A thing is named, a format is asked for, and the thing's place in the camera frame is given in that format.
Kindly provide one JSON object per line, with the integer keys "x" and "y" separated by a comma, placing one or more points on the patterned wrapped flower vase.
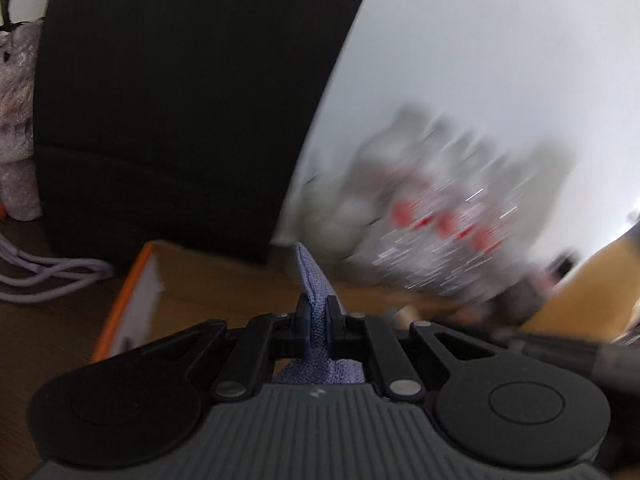
{"x": 17, "y": 125}

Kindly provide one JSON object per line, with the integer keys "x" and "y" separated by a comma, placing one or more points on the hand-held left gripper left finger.
{"x": 303, "y": 327}

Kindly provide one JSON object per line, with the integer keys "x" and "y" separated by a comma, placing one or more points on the pack of water bottles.
{"x": 430, "y": 210}

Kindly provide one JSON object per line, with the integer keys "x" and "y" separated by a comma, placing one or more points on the red cardboard box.
{"x": 150, "y": 280}

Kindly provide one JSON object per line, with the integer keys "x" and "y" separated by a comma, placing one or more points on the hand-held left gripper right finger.
{"x": 332, "y": 327}

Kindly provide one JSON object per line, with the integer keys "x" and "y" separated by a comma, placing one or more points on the purple cloth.
{"x": 312, "y": 280}

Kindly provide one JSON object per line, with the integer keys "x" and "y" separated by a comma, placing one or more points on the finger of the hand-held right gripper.
{"x": 575, "y": 360}

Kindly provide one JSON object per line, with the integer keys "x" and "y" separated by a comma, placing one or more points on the yellow thermos jug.
{"x": 595, "y": 285}

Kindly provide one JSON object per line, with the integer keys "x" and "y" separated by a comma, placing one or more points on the black paper bag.
{"x": 175, "y": 110}

